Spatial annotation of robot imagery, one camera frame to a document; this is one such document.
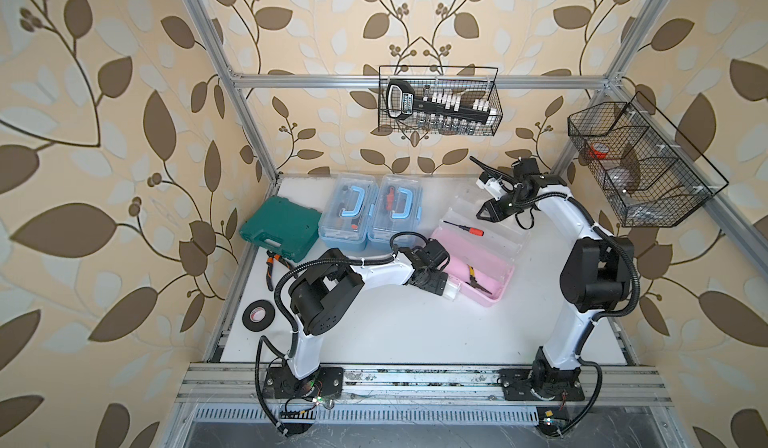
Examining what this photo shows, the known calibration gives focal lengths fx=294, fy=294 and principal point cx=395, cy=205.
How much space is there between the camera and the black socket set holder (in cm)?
84

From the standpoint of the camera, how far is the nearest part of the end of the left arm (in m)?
0.69

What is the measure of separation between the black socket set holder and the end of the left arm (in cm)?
38
